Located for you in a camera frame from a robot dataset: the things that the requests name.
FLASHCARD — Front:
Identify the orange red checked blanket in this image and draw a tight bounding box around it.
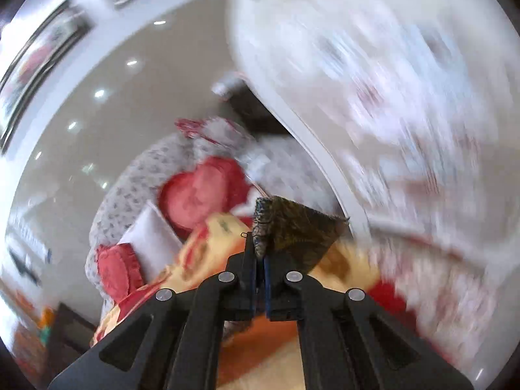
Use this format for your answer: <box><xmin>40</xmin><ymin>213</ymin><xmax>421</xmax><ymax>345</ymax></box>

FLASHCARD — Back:
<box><xmin>91</xmin><ymin>213</ymin><xmax>411</xmax><ymax>390</ymax></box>

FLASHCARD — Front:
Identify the floral pillow with red frill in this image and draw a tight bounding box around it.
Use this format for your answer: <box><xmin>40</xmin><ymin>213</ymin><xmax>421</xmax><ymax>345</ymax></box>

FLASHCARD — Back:
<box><xmin>175</xmin><ymin>117</ymin><xmax>257</xmax><ymax>152</ymax></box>

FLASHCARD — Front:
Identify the dark carved wooden furniture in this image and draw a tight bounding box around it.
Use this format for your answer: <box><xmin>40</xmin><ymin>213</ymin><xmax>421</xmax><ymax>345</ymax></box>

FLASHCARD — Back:
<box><xmin>227</xmin><ymin>83</ymin><xmax>290</xmax><ymax>136</ymax></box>

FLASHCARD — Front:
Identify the dark wooden nightstand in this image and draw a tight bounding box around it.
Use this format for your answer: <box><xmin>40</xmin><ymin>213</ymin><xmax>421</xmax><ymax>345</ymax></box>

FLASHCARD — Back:
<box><xmin>48</xmin><ymin>303</ymin><xmax>97</xmax><ymax>358</ymax></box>

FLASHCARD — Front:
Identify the dark floral garment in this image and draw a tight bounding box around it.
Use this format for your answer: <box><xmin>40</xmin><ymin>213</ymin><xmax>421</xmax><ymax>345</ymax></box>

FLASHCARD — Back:
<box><xmin>253</xmin><ymin>196</ymin><xmax>351</xmax><ymax>274</ymax></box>

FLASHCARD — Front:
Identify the white pillow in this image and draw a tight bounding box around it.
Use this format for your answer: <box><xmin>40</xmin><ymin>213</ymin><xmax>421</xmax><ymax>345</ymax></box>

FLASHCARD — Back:
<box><xmin>119</xmin><ymin>201</ymin><xmax>184</xmax><ymax>282</ymax></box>

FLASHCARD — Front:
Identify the red heart pillow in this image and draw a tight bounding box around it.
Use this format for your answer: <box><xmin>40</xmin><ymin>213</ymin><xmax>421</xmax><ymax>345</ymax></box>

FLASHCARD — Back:
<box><xmin>158</xmin><ymin>156</ymin><xmax>253</xmax><ymax>231</ymax></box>
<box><xmin>97</xmin><ymin>243</ymin><xmax>145</xmax><ymax>300</ymax></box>

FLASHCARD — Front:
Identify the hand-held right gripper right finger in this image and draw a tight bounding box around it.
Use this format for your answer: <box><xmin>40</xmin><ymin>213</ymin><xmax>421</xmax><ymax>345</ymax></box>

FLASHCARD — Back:
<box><xmin>263</xmin><ymin>252</ymin><xmax>476</xmax><ymax>390</ymax></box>

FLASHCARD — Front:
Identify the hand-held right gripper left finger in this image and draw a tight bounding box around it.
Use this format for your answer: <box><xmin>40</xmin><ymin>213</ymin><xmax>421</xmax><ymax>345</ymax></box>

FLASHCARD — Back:
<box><xmin>48</xmin><ymin>240</ymin><xmax>257</xmax><ymax>390</ymax></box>

